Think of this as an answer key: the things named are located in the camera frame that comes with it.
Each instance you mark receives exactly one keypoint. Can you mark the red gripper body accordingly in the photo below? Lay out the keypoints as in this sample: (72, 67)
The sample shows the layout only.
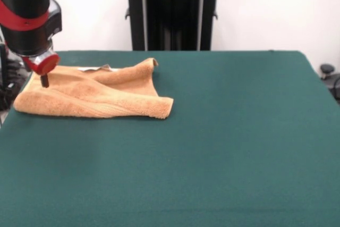
(45, 63)

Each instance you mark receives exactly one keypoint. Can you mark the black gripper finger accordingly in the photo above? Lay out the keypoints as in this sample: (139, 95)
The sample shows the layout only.
(44, 80)

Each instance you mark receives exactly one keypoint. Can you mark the tan terry towel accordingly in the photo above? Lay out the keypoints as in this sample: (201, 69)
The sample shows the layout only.
(106, 99)

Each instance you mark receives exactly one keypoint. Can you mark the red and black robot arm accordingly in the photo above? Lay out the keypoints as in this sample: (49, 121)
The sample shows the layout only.
(24, 11)

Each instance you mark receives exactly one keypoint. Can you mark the black power strip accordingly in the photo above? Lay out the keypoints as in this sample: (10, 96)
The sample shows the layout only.
(16, 75)

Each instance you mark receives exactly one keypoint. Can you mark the black chair caster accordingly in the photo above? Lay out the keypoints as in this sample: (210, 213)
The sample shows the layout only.
(327, 68)

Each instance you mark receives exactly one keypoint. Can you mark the black chair base leg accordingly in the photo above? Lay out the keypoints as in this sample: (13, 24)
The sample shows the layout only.
(335, 83)

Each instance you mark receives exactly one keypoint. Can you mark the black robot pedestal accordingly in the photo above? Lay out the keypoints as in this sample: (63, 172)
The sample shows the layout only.
(172, 11)

